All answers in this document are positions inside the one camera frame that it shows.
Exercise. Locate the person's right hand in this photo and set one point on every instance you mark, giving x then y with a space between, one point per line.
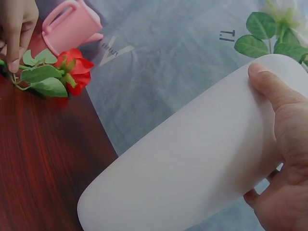
293 168

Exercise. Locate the person's left hand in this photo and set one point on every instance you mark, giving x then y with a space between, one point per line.
16 21

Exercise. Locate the person's left fingers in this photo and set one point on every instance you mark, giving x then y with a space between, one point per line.
14 53

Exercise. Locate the person's right fingers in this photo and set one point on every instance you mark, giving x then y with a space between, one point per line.
258 199

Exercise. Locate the person's right thumb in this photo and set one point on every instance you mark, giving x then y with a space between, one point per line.
272 86

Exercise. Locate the red artificial rose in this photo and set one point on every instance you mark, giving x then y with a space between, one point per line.
74 69

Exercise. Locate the white vase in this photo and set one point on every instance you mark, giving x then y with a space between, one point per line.
183 149

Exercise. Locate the white artificial flower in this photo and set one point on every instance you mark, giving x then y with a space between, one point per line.
262 26

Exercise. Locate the pink plastic cup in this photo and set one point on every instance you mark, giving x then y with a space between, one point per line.
72 26

